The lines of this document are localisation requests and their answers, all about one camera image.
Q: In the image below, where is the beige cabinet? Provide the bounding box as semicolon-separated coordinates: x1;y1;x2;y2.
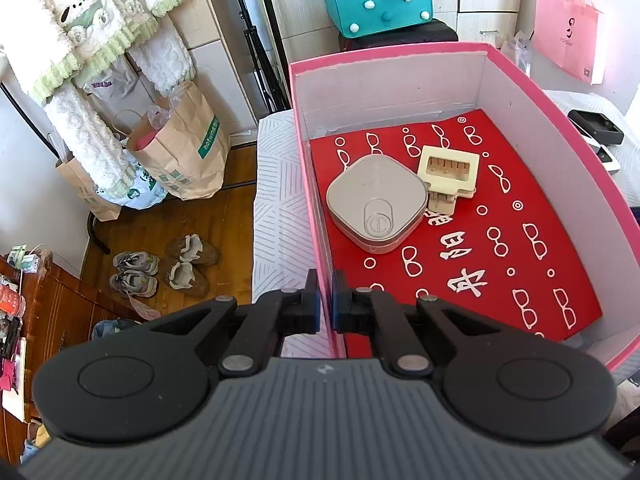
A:
165;0;261;137

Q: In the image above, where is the white phone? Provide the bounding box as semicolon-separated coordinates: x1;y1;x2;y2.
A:
585;137;622;176

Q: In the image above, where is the black tripod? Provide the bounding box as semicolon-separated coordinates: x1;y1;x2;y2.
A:
235;0;290;116

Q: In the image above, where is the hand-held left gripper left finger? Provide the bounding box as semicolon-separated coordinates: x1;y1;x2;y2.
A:
145;269;322;378

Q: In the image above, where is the black clothes rack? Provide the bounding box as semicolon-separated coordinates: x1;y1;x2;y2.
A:
0;80;112;255

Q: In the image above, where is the large brown paper bag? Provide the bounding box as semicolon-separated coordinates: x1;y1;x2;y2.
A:
112;81;232;201

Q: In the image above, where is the white green plush garment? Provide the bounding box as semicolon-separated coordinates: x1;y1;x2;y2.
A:
0;0;196;201

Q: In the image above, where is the crumpled clear plastic bag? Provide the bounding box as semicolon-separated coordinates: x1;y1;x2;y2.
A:
147;92;192;132

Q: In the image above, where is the cream plastic holder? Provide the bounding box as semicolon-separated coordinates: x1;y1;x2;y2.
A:
416;145;481;213

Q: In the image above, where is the pink cardboard box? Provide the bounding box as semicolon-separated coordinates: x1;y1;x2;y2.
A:
288;41;640;375

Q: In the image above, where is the dark suitcase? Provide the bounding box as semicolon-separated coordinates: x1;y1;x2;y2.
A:
338;19;459;52

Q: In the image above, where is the pink tote bag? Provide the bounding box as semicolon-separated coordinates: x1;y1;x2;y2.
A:
533;0;607;85

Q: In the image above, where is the small clear plastic bag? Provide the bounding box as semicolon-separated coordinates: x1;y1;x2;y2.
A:
501;32;534;77

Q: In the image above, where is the wooden cabinet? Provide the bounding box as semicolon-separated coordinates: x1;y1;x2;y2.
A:
0;252;143;423

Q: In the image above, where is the green white box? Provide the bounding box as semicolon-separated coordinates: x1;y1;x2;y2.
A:
10;244;42;273

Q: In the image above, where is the beige square case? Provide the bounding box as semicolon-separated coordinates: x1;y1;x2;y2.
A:
326;156;430;254

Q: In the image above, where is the black rectangular case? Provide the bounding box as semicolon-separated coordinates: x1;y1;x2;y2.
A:
567;109;626;146

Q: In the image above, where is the red printed mat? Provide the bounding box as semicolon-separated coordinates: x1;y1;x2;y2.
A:
309;110;603;359

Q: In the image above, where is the grey sneaker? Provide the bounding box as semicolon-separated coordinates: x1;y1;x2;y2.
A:
109;270;159;298
112;251;160;276

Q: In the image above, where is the trash bin with grey bag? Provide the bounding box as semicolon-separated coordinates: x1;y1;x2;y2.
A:
91;317;138;342

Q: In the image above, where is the grey plastic bag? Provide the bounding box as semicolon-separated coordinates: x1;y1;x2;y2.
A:
82;67;151;121

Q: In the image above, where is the small brown paper bag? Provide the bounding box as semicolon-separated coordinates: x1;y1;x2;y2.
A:
55;155;121;222

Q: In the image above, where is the white green plastic bag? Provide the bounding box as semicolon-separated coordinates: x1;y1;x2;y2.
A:
107;152;168;211

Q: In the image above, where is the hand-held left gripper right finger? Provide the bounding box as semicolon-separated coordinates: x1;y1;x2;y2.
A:
332;270;501;378

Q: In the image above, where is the pink paper tag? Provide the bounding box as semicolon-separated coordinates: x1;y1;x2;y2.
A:
127;292;162;322

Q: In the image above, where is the red container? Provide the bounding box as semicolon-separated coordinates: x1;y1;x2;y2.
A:
0;285;26;318

